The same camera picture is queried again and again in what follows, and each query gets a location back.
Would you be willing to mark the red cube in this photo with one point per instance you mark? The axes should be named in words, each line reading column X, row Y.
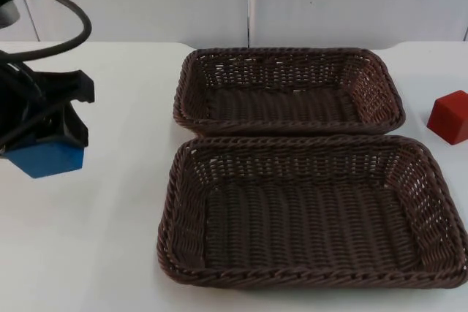
column 449, row 118

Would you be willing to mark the dark brown wicker basket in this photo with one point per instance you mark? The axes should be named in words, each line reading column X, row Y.
column 311, row 224
column 289, row 107

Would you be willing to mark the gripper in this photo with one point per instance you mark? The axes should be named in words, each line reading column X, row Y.
column 22, row 107

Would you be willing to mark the blue cube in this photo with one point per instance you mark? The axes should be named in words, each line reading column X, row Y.
column 51, row 160

